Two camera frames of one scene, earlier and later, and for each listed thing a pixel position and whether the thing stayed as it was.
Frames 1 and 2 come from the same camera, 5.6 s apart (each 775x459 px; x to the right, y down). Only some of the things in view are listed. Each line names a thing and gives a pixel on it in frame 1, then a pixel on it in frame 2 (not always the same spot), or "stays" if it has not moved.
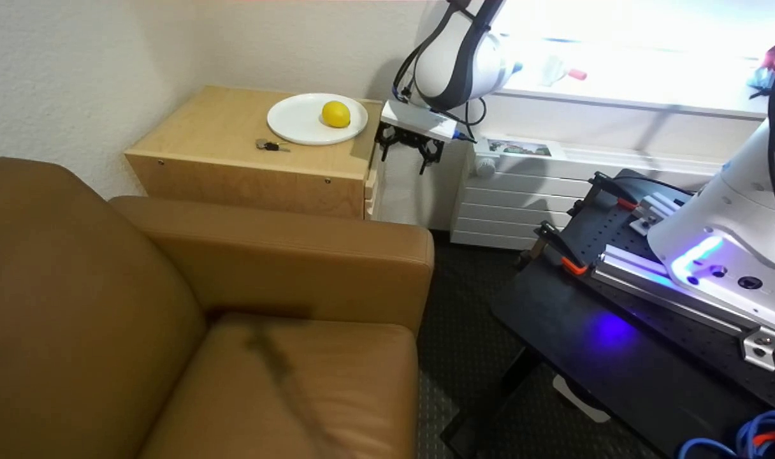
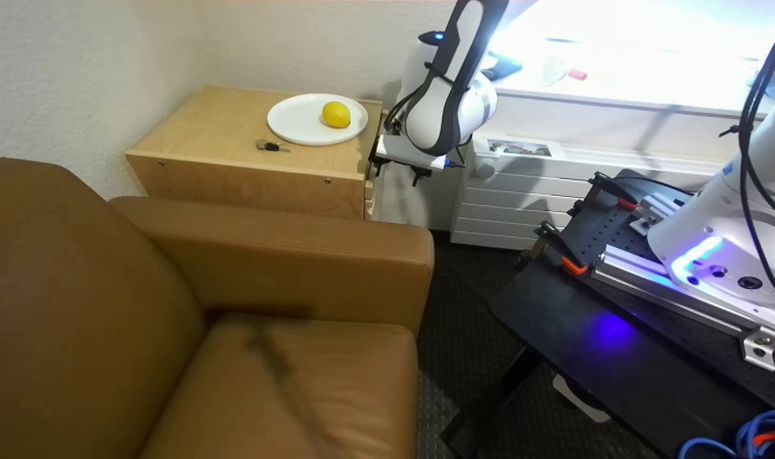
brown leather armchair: x=144 y=327 stays
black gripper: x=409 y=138 → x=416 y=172
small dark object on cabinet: x=265 y=146 stays
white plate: x=298 y=118 stays
